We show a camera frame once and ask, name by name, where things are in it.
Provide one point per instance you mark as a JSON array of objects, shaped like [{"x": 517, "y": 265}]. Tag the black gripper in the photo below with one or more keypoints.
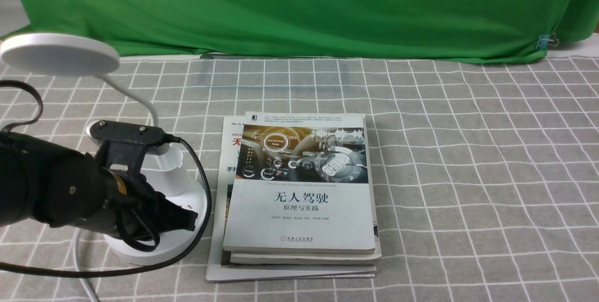
[{"x": 128, "y": 207}]

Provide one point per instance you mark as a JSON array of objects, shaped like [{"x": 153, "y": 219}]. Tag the white desk lamp with base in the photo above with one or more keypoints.
[{"x": 72, "y": 56}]

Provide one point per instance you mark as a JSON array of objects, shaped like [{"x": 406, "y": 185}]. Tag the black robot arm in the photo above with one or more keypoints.
[{"x": 49, "y": 183}]

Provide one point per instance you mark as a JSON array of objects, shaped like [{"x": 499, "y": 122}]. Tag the bottom thin magazine book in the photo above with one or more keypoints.
[{"x": 219, "y": 269}]

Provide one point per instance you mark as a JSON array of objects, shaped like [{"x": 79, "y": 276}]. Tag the middle white book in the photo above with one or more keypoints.
[{"x": 304, "y": 258}]

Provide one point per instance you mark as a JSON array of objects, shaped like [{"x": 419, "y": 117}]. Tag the top book self-driving cover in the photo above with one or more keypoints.
[{"x": 299, "y": 208}]

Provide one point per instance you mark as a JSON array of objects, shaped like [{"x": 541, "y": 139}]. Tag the grey checkered tablecloth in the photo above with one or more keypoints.
[{"x": 485, "y": 177}]

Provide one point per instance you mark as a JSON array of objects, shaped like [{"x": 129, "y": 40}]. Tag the green backdrop cloth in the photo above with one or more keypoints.
[{"x": 471, "y": 31}]

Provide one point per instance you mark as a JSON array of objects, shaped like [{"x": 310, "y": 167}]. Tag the blue binder clip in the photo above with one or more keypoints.
[{"x": 545, "y": 42}]

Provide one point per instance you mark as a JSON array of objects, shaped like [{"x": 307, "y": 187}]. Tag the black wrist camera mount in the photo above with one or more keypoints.
[{"x": 124, "y": 140}]

